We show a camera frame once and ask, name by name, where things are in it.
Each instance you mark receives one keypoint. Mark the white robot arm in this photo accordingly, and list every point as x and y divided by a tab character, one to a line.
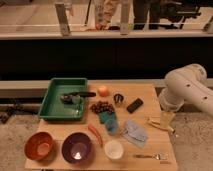
187	84

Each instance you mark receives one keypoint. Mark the purple bowl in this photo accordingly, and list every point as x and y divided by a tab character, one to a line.
76	147

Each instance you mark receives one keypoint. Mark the red-orange bowl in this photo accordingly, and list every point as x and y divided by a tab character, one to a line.
38	146

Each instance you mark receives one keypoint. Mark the orange fruit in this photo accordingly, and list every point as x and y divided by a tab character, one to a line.
103	91

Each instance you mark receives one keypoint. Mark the bunch of dark grapes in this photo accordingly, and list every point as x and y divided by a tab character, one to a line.
102	106

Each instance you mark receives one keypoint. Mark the black rectangular block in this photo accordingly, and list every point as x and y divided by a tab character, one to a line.
134	105

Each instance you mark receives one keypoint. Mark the wooden board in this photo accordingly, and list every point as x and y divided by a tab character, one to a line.
158	141

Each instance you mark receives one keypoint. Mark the blue-grey folded cloth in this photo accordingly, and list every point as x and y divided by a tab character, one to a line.
134	133

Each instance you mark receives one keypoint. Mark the green plastic tray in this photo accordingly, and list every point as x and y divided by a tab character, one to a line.
53	109

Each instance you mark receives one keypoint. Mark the white cup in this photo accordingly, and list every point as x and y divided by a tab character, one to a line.
114	150

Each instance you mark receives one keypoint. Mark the silver fork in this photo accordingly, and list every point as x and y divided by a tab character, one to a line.
155	156

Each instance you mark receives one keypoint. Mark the black-handled scoop utensil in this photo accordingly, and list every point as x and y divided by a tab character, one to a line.
75	97

